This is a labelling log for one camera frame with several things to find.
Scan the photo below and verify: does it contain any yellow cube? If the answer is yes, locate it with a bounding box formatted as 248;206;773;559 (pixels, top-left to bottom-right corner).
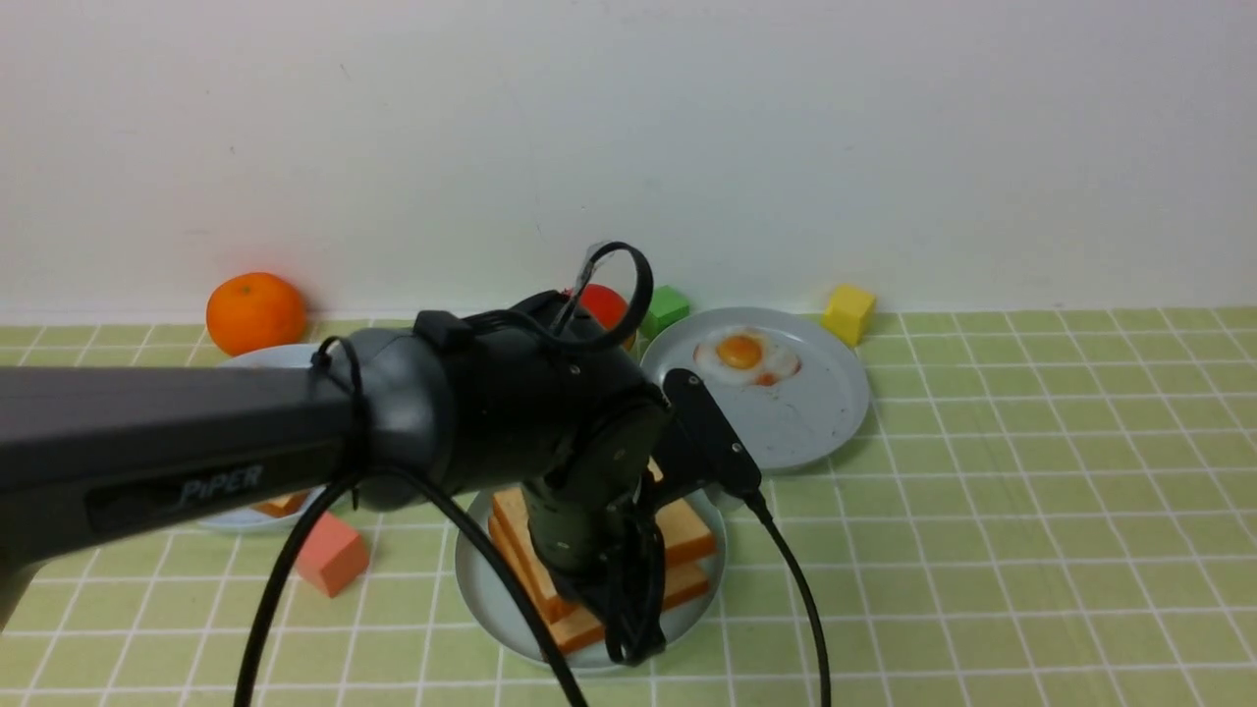
820;286;876;348

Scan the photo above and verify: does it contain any rear fried egg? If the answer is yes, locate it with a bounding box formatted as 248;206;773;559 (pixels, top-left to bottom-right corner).
693;327;802;387

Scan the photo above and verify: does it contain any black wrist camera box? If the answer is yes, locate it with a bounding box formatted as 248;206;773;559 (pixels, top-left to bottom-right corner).
649;369;764;509

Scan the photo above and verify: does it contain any toast slice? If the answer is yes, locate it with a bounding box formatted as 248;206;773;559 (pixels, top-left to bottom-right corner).
490;487;716;572
250;489;310;518
486;516;711;655

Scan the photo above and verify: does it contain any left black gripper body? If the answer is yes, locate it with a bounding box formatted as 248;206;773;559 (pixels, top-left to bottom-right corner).
520;462;666;665

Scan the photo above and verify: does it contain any orange fruit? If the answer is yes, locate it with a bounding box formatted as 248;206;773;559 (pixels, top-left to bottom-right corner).
205;272;308;356

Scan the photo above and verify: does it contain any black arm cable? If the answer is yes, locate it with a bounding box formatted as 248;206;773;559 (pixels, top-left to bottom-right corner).
234;242;655;707

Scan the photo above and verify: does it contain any centre teal plate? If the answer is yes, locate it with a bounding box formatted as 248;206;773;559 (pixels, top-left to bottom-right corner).
454;491;728;673

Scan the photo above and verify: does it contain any right grey plate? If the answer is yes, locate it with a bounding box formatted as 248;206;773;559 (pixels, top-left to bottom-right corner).
641;307;871;474

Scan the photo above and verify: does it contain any black camera cable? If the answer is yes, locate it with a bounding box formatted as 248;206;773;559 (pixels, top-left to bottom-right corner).
743;489;832;707

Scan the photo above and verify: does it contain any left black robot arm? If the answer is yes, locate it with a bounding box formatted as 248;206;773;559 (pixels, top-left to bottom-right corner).
1;292;672;664

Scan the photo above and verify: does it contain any red apple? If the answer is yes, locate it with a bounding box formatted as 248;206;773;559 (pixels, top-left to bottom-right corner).
561;286;629;354

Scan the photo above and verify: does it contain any salmon red cube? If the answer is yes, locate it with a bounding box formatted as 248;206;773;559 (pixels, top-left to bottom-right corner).
295;512;371;598

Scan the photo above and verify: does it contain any green cube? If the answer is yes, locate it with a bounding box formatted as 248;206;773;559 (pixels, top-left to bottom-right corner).
639;286;690;340

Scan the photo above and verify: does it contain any left blue plate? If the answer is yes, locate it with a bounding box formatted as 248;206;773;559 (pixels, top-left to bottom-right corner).
199;343;324;533

